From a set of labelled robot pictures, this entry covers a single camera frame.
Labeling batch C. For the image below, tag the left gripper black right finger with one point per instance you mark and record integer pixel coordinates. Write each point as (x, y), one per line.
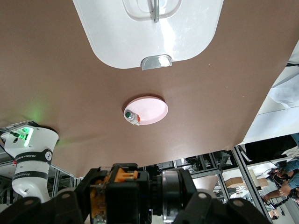
(210, 210)

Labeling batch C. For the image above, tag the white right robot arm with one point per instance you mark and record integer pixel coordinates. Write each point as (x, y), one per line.
(30, 172)

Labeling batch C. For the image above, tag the metal shelving frame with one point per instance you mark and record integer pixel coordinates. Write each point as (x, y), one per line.
(243, 168)

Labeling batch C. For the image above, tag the brown cardboard box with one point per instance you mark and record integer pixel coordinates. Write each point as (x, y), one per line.
(234, 182)

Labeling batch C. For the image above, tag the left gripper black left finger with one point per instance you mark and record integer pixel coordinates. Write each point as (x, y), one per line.
(58, 207)

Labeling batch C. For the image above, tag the white round plate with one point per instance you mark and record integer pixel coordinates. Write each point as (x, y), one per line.
(151, 109)

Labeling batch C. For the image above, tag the background person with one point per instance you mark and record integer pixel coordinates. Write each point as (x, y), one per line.
(289, 184)

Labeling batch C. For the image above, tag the white lidded storage box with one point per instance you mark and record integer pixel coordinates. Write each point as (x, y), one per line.
(144, 35)

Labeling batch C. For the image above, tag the brown table mat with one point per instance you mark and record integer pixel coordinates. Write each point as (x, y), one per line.
(70, 93)

